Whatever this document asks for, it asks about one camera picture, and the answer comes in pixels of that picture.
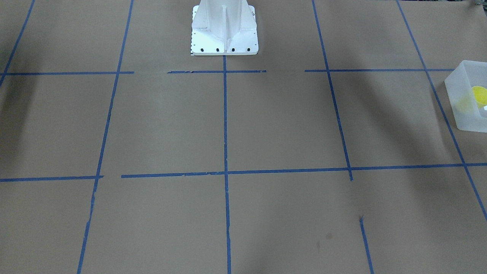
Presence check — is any translucent plastic box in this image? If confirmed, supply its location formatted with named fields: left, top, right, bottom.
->
left=444, top=60, right=487, bottom=132

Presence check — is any yellow round item in box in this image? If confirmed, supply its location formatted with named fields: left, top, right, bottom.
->
left=471, top=86, right=487, bottom=108

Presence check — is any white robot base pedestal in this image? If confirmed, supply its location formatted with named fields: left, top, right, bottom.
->
left=190, top=0, right=259, bottom=56

